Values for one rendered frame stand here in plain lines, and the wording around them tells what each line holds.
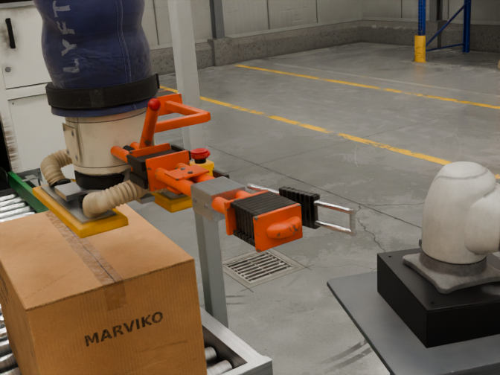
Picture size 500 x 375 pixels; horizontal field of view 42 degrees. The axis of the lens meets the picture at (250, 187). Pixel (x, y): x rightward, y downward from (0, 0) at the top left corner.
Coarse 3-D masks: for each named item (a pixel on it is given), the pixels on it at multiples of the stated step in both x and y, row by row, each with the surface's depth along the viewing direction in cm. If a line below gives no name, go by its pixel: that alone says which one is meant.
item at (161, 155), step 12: (168, 144) 122; (132, 156) 117; (144, 156) 119; (156, 156) 119; (168, 156) 114; (180, 156) 116; (132, 168) 119; (144, 168) 113; (156, 168) 114; (168, 168) 115; (132, 180) 118; (144, 180) 114; (156, 180) 114
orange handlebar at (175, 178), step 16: (176, 112) 167; (192, 112) 159; (208, 112) 155; (160, 128) 148; (176, 128) 151; (160, 176) 112; (176, 176) 107; (192, 176) 107; (208, 176) 107; (176, 192) 107; (240, 192) 98; (272, 224) 86; (288, 224) 85
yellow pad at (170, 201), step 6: (162, 192) 137; (168, 192) 137; (156, 198) 137; (162, 198) 135; (168, 198) 135; (174, 198) 134; (180, 198) 134; (186, 198) 134; (162, 204) 134; (168, 204) 132; (174, 204) 132; (180, 204) 132; (186, 204) 133; (168, 210) 132; (174, 210) 132; (180, 210) 133
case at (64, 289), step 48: (0, 240) 176; (48, 240) 174; (96, 240) 171; (144, 240) 169; (0, 288) 183; (48, 288) 147; (96, 288) 145; (144, 288) 151; (192, 288) 158; (48, 336) 142; (96, 336) 148; (144, 336) 155; (192, 336) 162
